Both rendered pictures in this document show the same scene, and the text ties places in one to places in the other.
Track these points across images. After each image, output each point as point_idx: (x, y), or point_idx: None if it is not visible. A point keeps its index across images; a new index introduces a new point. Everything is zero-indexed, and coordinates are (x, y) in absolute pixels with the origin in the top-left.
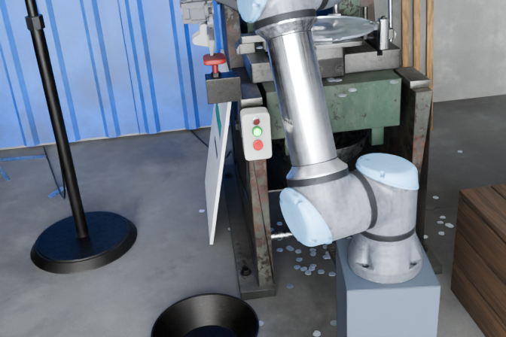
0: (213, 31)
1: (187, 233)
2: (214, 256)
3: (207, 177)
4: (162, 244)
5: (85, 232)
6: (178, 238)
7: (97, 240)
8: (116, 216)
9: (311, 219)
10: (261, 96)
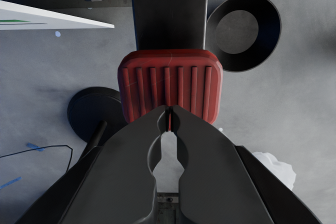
0: (290, 195)
1: (95, 47)
2: (132, 24)
3: (7, 28)
4: (110, 67)
5: (104, 123)
6: (103, 54)
7: (111, 113)
8: (77, 105)
9: None
10: None
